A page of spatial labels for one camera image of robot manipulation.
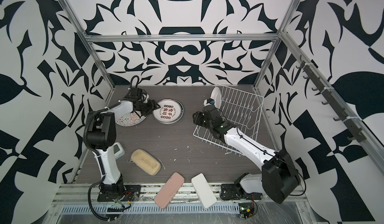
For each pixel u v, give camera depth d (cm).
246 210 71
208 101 75
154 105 92
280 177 41
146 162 81
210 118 63
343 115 50
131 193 73
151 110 91
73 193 76
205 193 70
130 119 101
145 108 91
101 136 54
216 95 97
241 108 102
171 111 103
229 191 74
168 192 73
